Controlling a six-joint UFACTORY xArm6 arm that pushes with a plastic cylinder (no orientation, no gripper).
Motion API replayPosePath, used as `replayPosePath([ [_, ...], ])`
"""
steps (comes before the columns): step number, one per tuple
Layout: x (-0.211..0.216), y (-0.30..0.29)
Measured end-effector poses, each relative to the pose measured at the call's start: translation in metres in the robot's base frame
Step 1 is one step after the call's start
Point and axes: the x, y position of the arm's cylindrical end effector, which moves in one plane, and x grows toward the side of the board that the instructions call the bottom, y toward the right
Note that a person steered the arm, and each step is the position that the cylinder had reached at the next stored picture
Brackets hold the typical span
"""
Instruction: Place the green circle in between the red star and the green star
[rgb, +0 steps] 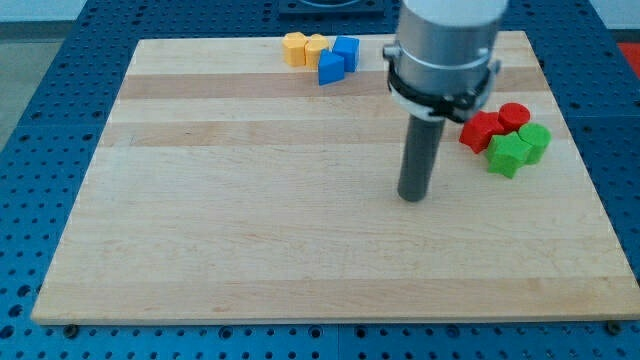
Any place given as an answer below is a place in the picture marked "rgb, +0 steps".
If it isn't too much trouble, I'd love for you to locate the red star block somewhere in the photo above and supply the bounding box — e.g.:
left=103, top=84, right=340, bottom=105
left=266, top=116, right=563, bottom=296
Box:
left=459, top=111, right=505, bottom=154

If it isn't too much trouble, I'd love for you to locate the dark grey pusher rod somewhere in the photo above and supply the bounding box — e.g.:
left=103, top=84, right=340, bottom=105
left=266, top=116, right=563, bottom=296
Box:
left=397, top=116, right=444, bottom=202

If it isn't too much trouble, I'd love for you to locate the yellow hexagon block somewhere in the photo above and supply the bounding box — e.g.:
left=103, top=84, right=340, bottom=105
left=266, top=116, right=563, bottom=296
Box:
left=281, top=32, right=308, bottom=67

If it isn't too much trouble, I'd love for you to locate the yellow heart block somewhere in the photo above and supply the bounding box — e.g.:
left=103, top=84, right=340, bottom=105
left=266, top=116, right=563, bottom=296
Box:
left=305, top=34, right=330, bottom=70

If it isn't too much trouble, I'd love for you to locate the wooden board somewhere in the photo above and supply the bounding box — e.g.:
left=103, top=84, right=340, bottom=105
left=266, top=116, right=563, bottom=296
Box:
left=31, top=31, right=639, bottom=325

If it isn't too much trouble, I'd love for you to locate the green circle block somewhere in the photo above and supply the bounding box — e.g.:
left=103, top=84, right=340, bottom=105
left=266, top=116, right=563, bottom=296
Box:
left=518, top=123, right=552, bottom=165

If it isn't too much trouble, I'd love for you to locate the green star block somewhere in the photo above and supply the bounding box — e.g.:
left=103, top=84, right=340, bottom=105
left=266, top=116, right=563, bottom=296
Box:
left=485, top=132, right=532, bottom=179

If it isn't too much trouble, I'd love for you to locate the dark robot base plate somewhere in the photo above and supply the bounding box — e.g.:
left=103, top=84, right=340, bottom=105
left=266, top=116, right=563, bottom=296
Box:
left=278, top=0, right=385, bottom=15

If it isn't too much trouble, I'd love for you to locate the red circle block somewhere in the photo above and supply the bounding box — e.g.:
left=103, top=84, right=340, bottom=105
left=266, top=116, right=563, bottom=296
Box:
left=498, top=102, right=531, bottom=133

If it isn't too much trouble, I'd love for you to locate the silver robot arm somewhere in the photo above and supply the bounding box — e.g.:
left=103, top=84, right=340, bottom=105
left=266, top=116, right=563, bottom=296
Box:
left=383, top=0, right=509, bottom=123

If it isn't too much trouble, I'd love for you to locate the blue cube block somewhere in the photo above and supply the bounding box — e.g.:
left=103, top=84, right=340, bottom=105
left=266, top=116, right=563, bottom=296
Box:
left=332, top=36, right=360, bottom=73

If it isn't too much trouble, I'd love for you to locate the blue triangle block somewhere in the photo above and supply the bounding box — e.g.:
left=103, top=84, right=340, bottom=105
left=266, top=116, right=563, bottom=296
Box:
left=317, top=50, right=345, bottom=86

